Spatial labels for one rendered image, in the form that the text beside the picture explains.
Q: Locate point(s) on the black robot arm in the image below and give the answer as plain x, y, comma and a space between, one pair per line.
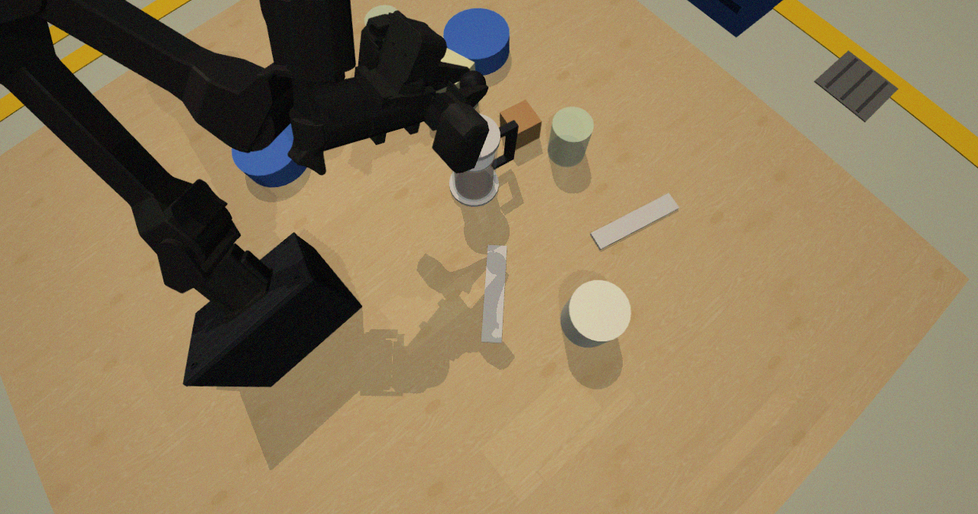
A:
244, 105

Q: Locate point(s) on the glass french press with plunger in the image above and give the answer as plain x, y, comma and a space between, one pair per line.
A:
478, 186

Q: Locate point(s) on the blue cylinder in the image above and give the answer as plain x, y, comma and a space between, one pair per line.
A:
480, 35
270, 167

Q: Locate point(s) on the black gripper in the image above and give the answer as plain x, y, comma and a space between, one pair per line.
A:
460, 130

